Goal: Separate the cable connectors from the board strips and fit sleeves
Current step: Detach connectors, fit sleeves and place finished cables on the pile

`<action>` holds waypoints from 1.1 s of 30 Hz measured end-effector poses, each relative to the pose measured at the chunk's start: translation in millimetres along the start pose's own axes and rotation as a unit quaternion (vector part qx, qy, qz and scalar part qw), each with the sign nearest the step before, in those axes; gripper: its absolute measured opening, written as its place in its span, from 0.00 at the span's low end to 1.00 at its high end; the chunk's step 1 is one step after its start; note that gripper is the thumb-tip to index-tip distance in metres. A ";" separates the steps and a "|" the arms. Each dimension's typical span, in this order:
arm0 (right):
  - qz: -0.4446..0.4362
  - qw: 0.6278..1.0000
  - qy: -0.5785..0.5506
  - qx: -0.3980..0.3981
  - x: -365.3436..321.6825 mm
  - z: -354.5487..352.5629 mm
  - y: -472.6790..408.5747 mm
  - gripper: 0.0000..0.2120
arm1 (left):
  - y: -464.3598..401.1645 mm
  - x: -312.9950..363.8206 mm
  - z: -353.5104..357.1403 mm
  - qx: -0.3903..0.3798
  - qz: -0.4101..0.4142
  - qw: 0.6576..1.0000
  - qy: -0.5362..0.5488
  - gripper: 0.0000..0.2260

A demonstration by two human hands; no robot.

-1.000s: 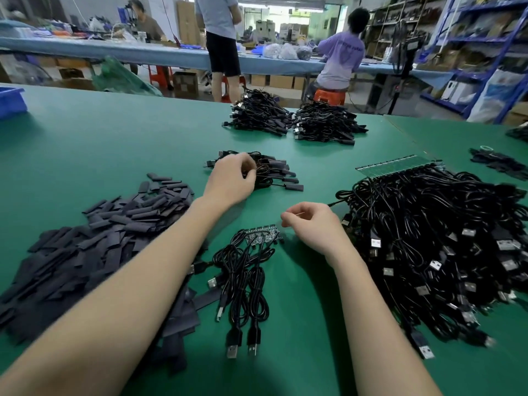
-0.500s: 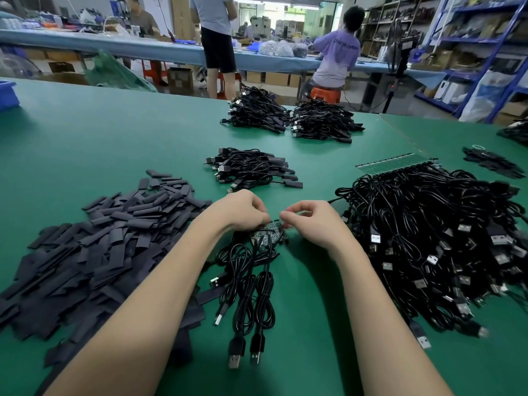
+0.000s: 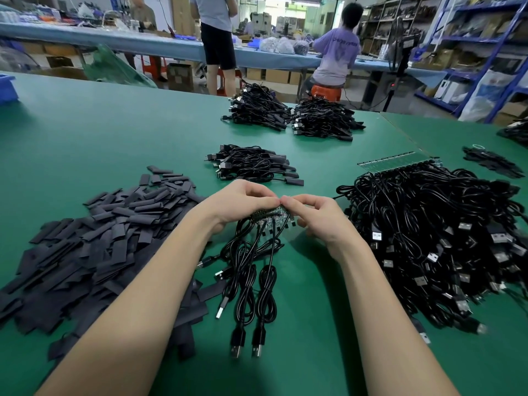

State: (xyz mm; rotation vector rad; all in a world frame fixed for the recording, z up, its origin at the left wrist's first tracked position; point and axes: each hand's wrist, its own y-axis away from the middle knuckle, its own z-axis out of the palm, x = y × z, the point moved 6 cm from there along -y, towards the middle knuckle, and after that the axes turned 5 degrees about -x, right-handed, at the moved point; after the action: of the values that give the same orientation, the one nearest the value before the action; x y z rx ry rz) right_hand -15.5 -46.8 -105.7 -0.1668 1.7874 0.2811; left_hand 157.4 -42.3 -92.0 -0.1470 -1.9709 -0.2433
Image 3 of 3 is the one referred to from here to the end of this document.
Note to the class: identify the person's left hand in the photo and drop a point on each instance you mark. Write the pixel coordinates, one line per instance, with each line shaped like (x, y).
(235, 202)

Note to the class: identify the person's right hand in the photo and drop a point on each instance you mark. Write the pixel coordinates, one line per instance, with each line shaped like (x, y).
(326, 222)

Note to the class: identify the pile of black sleeve strips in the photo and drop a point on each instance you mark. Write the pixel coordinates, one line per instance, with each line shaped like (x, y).
(91, 251)

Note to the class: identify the person's left forearm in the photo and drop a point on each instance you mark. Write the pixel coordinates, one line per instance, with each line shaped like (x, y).
(124, 317)

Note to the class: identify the person's right forearm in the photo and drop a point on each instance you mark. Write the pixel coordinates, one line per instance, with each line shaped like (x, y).
(396, 325)

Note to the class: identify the orange plastic stool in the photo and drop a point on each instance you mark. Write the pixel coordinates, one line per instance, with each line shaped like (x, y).
(326, 93)

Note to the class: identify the brown cardboard box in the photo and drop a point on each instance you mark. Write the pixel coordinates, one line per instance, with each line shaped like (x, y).
(278, 76)

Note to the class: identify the small upright cardboard box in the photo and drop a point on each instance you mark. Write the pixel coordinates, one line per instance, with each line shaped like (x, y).
(181, 76)

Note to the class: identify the green plastic bag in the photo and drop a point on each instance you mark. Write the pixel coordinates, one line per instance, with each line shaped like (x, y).
(120, 68)

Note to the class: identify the black tripod stand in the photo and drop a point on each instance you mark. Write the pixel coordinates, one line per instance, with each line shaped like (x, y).
(398, 53)

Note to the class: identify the white plastic bag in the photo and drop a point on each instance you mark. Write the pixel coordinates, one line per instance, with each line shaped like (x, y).
(487, 99)

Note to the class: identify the long blue work table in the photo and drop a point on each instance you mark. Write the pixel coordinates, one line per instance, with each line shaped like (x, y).
(107, 38)

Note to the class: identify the open cardboard box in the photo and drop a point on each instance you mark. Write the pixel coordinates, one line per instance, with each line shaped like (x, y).
(59, 73)

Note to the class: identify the blue metal shelving rack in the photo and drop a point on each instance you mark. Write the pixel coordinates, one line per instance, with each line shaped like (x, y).
(470, 38)

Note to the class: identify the blue plastic bin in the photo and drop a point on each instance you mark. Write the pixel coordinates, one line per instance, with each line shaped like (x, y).
(6, 89)

